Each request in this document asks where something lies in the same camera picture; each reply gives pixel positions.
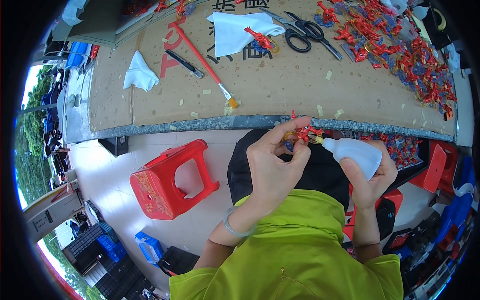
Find brown cardboard sheet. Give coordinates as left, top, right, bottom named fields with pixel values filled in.
left=88, top=0, right=457, bottom=137

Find person's body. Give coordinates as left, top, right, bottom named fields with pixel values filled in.
left=169, top=189, right=404, bottom=300

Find black box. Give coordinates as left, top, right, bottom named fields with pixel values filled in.
left=98, top=135, right=130, bottom=158

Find person's legs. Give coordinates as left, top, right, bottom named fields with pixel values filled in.
left=227, top=129, right=352, bottom=211

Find black handled scissors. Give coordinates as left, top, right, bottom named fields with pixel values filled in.
left=259, top=8, right=313, bottom=53
left=283, top=11, right=344, bottom=61

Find plain red plastic stool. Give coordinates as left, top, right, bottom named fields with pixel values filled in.
left=343, top=183, right=404, bottom=242
left=408, top=140, right=459, bottom=196

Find grey green board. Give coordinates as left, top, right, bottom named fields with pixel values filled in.
left=52, top=0, right=136, bottom=49

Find white squeeze bottle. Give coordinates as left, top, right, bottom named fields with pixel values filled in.
left=316, top=136, right=383, bottom=182

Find small white cloth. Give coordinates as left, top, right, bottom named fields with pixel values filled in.
left=122, top=50, right=161, bottom=93

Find pale jade bangle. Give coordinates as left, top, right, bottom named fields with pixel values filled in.
left=223, top=206, right=258, bottom=238

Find person's left hand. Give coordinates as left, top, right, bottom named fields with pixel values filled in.
left=240, top=116, right=312, bottom=226

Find red toy figure blue base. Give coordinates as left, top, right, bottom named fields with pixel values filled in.
left=243, top=26, right=280, bottom=54

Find red plastic stool with print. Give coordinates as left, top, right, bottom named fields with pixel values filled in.
left=129, top=139, right=221, bottom=221

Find blue plastic crate with bag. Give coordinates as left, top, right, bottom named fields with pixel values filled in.
left=134, top=231, right=166, bottom=266

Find person's right hand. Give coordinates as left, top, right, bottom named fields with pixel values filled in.
left=339, top=140, right=399, bottom=211

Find black utility knife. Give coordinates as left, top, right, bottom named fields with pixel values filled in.
left=164, top=49, right=205, bottom=79

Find pile of red toy figures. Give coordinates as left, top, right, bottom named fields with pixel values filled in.
left=314, top=0, right=458, bottom=115

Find row of parked scooters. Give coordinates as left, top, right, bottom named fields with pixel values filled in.
left=40, top=73, right=73, bottom=188

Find black bag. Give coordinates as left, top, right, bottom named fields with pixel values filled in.
left=157, top=245, right=201, bottom=277

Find stack of black crates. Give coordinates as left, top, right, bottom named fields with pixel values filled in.
left=63, top=220, right=154, bottom=300

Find red toy figure with ring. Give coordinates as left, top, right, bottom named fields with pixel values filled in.
left=281, top=110, right=325, bottom=153

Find black tray of toy figures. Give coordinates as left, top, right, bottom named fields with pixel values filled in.
left=356, top=131, right=431, bottom=192

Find large white cloth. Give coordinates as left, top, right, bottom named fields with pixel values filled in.
left=206, top=11, right=287, bottom=58

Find small white bottle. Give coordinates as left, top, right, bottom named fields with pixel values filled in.
left=412, top=5, right=430, bottom=22

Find red handled paint brush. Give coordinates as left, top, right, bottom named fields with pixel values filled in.
left=171, top=21, right=240, bottom=110

